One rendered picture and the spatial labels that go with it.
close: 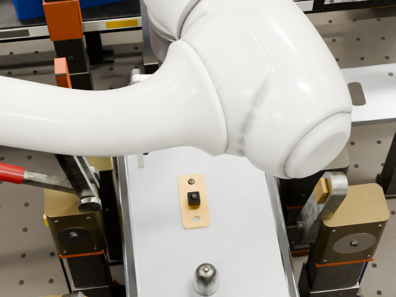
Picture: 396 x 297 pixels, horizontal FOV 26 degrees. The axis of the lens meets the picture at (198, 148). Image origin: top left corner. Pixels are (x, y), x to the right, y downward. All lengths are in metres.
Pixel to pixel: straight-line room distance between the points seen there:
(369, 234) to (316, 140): 0.52
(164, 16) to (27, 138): 0.18
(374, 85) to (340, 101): 0.65
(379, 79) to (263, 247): 0.34
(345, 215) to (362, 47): 0.68
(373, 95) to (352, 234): 0.25
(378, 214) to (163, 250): 0.29
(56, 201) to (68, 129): 0.47
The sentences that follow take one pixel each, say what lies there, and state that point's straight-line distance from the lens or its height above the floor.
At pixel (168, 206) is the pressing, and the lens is 1.19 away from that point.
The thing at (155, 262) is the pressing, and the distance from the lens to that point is 1.15.
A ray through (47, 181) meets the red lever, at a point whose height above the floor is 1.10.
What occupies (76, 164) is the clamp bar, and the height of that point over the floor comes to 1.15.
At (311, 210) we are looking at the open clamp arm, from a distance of 1.15.
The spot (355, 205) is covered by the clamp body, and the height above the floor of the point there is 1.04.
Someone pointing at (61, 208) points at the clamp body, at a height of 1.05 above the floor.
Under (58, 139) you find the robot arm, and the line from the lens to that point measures 0.69.
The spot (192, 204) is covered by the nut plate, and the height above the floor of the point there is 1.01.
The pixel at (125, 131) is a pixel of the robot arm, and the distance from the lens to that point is 0.68.
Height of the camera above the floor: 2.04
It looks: 57 degrees down
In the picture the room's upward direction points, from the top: straight up
